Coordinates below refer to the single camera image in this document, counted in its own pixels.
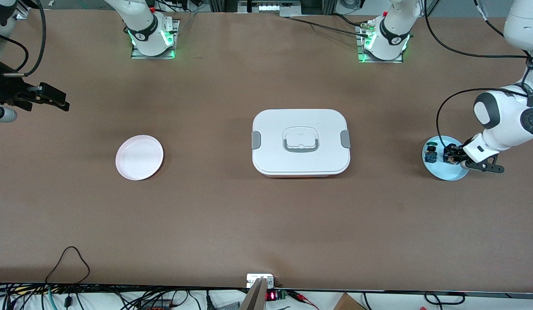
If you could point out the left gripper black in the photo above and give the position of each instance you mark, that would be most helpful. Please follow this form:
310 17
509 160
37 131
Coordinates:
453 153

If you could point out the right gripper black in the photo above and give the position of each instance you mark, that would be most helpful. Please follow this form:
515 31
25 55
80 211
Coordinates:
3 89

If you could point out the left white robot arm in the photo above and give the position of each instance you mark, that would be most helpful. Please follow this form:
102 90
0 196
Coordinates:
507 120

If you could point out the light blue round plate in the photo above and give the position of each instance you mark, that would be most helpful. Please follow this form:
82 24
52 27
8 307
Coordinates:
445 173

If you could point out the pink round plate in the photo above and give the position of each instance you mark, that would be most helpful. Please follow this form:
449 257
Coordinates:
139 157

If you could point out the white lunch box grey latches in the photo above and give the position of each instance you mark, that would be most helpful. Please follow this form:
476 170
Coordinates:
300 161

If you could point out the brown cardboard box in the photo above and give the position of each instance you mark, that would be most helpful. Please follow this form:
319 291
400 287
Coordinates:
348 303

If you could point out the red black clip leads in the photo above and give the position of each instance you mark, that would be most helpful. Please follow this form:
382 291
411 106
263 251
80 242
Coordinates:
300 297

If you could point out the red digit display module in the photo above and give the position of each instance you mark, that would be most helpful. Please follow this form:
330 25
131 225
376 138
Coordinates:
271 296

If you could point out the green push button switch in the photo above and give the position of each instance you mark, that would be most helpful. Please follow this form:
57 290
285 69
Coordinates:
431 153

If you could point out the small aluminium bracket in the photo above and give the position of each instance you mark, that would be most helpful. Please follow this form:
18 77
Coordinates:
21 15

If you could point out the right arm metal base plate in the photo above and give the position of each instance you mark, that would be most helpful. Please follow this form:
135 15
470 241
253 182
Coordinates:
176 26

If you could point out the silver frame with light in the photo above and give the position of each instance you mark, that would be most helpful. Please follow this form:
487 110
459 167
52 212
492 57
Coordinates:
270 7

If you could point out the small white mount plate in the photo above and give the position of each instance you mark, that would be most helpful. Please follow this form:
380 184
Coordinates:
251 277

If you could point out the grey angled post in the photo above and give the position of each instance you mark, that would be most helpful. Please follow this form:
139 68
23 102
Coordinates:
254 299

